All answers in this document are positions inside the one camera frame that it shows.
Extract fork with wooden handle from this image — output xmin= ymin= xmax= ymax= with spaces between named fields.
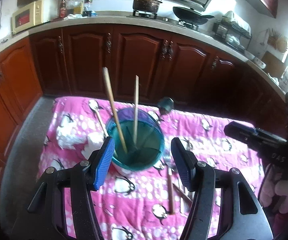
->
xmin=163 ymin=151 xmax=175 ymax=215

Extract metal spoon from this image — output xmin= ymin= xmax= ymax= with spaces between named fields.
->
xmin=157 ymin=97 xmax=174 ymax=116
xmin=173 ymin=177 xmax=193 ymax=214

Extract floral utensil holder teal rim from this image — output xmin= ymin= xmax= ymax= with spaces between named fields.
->
xmin=106 ymin=107 xmax=165 ymax=177

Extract wooden chopstick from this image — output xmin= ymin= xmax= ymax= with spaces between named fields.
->
xmin=102 ymin=67 xmax=128 ymax=153
xmin=133 ymin=76 xmax=139 ymax=145

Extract lower wooden kitchen cabinets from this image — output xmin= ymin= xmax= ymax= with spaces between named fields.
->
xmin=0 ymin=24 xmax=286 ymax=171

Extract white gloved right hand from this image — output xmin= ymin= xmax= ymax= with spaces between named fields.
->
xmin=258 ymin=164 xmax=288 ymax=214

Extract crumpled white tissue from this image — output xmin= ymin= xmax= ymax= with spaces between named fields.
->
xmin=56 ymin=127 xmax=104 ymax=159

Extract pink penguin blanket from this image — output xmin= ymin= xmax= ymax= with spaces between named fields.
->
xmin=39 ymin=96 xmax=263 ymax=239

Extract dish rack with dishes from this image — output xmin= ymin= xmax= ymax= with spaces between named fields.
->
xmin=212 ymin=11 xmax=252 ymax=53

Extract black wok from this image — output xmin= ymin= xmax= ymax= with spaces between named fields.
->
xmin=173 ymin=7 xmax=214 ymax=25

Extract dark sauce bottle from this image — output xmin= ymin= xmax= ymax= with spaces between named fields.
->
xmin=59 ymin=0 xmax=66 ymax=18

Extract cream microwave oven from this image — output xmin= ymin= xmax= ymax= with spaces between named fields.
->
xmin=12 ymin=0 xmax=58 ymax=34

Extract dark cooking pot with lid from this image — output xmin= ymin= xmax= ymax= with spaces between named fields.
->
xmin=133 ymin=0 xmax=163 ymax=14

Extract yellow cap oil bottle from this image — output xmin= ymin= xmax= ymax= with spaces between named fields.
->
xmin=83 ymin=0 xmax=93 ymax=17

